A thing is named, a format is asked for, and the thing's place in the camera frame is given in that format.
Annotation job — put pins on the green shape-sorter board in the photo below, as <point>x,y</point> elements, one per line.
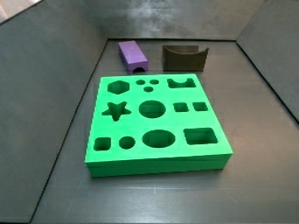
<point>154,126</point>

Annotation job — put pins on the dark brown cradle fixture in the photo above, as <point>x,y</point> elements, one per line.
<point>184,58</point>

